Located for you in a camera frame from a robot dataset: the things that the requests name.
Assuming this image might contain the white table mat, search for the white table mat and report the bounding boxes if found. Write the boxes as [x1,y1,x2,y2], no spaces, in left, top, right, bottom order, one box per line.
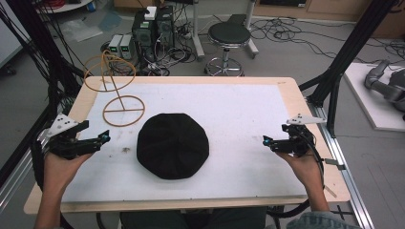
[61,82,309,203]

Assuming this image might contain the aluminium rail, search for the aluminium rail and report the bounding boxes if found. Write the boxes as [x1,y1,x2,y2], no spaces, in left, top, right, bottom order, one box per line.
[0,128,52,214]
[306,96,376,229]

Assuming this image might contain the white desk leg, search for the white desk leg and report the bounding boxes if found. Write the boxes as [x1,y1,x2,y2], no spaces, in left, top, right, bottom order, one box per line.
[244,0,260,60]
[190,0,206,62]

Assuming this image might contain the grey power supply unit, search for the grey power supply unit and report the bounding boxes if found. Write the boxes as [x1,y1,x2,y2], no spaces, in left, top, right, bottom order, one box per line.
[107,33,124,58]
[119,33,136,60]

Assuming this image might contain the wooden ring hat stand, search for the wooden ring hat stand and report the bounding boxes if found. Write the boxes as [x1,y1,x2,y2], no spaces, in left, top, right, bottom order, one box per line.
[82,49,146,128]

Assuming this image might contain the person's right hand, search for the person's right hand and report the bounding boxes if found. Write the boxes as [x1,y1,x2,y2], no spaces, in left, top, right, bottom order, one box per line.
[275,150,325,193]

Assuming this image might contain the cable bundle by computers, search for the cable bundle by computers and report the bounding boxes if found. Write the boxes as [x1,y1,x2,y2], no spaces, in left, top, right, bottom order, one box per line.
[139,39,196,77]

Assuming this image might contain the black round stool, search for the black round stool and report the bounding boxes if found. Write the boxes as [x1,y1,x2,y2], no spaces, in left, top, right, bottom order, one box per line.
[203,21,253,77]

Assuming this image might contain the black frame with cable bundle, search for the black frame with cable bundle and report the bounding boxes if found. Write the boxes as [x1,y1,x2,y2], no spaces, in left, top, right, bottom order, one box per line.
[0,0,86,189]

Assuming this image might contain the black computer tower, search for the black computer tower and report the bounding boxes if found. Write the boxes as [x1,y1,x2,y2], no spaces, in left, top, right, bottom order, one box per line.
[155,5,177,51]
[131,10,160,65]

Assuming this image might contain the tangle of floor cables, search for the tangle of floor cables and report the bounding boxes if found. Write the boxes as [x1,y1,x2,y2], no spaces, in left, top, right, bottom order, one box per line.
[249,16,405,66]

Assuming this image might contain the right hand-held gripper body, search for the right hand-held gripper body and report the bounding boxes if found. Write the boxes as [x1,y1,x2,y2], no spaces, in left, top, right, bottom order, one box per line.
[276,113,328,158]

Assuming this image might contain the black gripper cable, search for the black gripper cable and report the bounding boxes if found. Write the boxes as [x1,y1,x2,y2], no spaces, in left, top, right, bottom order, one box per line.
[266,126,327,219]

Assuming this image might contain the black metal frame post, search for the black metal frame post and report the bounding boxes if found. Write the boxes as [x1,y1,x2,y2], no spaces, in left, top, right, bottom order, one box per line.
[298,0,400,138]

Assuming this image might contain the person's denim sleeve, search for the person's denim sleeve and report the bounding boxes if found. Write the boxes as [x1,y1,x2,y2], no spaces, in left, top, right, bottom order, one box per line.
[284,211,362,229]

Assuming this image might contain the clear plastic sheet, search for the clear plastic sheet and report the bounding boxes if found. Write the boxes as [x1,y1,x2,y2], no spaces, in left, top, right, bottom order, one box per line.
[59,18,105,43]

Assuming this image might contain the black beret hat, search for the black beret hat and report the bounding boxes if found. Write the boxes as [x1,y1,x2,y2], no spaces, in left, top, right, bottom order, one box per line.
[136,113,211,180]

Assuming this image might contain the person's dark trousers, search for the person's dark trousers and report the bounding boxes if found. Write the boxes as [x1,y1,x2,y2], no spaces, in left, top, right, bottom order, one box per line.
[119,205,269,229]

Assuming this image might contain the small white box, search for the small white box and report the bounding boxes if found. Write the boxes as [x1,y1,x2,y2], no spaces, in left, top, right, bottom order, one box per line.
[143,6,158,22]

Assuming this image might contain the person's left hand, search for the person's left hand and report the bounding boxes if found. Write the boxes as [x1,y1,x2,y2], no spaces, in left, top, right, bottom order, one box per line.
[42,151,94,196]

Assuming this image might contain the white floor platform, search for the white floor platform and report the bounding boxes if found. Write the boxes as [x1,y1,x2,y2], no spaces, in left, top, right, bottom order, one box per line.
[343,62,405,134]

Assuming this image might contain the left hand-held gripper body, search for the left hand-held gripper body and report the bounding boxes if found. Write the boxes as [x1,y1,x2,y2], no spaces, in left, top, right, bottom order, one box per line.
[46,113,103,160]

